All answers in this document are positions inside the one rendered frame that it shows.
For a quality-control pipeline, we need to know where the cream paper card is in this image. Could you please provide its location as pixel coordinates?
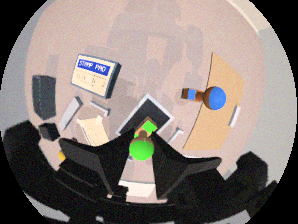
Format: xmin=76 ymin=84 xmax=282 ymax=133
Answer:
xmin=77 ymin=115 xmax=109 ymax=147

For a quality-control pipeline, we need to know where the cream rectangular tin with blue label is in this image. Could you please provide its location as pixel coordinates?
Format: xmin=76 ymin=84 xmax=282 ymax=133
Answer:
xmin=71 ymin=53 xmax=122 ymax=100

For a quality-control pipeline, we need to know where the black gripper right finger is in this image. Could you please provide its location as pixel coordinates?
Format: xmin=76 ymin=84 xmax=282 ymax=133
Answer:
xmin=150 ymin=131 xmax=222 ymax=200

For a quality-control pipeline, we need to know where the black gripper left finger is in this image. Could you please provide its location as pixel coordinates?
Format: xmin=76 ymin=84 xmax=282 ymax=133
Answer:
xmin=57 ymin=128 xmax=136 ymax=196

